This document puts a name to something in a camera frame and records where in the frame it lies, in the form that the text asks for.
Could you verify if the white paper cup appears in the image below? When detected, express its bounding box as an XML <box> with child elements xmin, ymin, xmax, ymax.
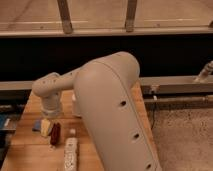
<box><xmin>72</xmin><ymin>94</ymin><xmax>81</xmax><ymax>117</ymax></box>

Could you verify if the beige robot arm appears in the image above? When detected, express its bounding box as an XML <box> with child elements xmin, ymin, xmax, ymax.
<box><xmin>32</xmin><ymin>51</ymin><xmax>162</xmax><ymax>171</ymax></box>

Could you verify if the grey pipe fitting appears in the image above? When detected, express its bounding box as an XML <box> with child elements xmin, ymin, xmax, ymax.
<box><xmin>195</xmin><ymin>60</ymin><xmax>213</xmax><ymax>83</ymax></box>

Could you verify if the right metal window post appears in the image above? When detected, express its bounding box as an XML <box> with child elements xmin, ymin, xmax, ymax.
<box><xmin>125</xmin><ymin>0</ymin><xmax>137</xmax><ymax>32</ymax></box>

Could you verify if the metal window post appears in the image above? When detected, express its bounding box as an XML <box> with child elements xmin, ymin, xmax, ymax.
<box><xmin>125</xmin><ymin>0</ymin><xmax>137</xmax><ymax>32</ymax></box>
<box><xmin>57</xmin><ymin>0</ymin><xmax>73</xmax><ymax>34</ymax></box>

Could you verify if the beige gripper wrist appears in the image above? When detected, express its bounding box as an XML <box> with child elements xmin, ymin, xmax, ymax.
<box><xmin>41</xmin><ymin>103</ymin><xmax>62</xmax><ymax>137</ymax></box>

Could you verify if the white patterned bottle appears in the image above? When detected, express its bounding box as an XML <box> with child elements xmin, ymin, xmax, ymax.
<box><xmin>64</xmin><ymin>129</ymin><xmax>78</xmax><ymax>171</ymax></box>

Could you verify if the left metal window post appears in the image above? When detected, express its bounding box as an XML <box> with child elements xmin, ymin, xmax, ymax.
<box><xmin>57</xmin><ymin>0</ymin><xmax>73</xmax><ymax>34</ymax></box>

